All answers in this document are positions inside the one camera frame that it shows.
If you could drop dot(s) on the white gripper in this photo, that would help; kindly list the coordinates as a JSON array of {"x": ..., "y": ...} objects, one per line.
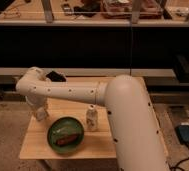
[{"x": 36, "y": 102}]

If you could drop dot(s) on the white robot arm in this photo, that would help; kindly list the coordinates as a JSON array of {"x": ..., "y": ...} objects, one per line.
[{"x": 131, "y": 117}]

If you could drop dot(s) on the green ceramic bowl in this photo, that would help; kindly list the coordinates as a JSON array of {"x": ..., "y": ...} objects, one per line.
[{"x": 63, "y": 127}]

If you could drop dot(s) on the brown sausage in bowl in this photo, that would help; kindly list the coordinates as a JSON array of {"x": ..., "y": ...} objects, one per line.
[{"x": 66, "y": 140}]

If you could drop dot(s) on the white patterned ceramic bottle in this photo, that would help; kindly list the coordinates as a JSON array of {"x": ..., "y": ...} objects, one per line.
[{"x": 92, "y": 118}]

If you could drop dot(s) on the wooden table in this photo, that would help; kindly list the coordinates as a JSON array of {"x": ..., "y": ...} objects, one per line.
[{"x": 96, "y": 145}]

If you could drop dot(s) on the background workbench shelf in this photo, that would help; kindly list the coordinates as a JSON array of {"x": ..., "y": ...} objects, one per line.
[{"x": 88, "y": 13}]

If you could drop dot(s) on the tray of items on shelf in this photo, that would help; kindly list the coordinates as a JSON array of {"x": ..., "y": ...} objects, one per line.
[{"x": 123, "y": 9}]

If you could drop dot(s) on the blue box on floor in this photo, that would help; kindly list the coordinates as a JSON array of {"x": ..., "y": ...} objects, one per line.
[{"x": 182, "y": 132}]

